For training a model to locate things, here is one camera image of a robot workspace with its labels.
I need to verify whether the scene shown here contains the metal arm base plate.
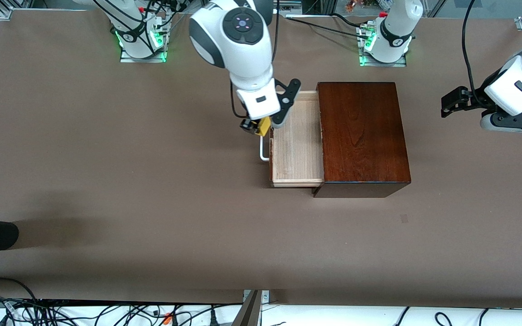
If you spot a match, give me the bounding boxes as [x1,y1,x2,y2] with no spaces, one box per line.
[357,25,407,67]
[120,18,167,63]

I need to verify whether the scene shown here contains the yellow cube block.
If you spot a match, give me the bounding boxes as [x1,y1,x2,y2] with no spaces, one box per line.
[254,116,272,137]

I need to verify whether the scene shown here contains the white power strip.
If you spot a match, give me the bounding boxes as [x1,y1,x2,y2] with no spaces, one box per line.
[275,0,302,15]

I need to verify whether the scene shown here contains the dark brown wooden cabinet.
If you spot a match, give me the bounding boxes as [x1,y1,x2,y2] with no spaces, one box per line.
[312,81,412,198]

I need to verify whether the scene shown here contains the tangled black cables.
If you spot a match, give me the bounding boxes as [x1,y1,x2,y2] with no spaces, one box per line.
[0,297,243,326]

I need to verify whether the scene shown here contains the wooden drawer with white handle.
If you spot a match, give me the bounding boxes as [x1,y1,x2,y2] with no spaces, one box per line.
[260,91,325,187]

